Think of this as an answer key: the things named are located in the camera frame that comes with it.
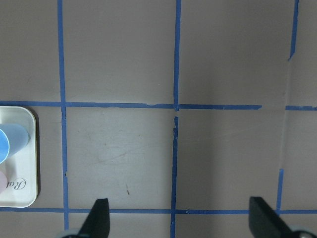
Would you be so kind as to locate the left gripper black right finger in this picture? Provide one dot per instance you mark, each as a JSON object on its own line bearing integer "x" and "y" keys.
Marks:
{"x": 264, "y": 222}

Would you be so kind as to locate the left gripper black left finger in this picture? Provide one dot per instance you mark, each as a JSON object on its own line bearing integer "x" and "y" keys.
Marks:
{"x": 97, "y": 223}

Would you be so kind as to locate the pink plastic cup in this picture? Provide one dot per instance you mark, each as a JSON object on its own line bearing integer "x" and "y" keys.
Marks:
{"x": 3, "y": 182}

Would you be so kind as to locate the bright blue plastic cup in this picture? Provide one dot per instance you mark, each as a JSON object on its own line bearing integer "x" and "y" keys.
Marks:
{"x": 13, "y": 138}

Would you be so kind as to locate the cream serving tray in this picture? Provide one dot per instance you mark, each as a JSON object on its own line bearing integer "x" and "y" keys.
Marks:
{"x": 22, "y": 168}

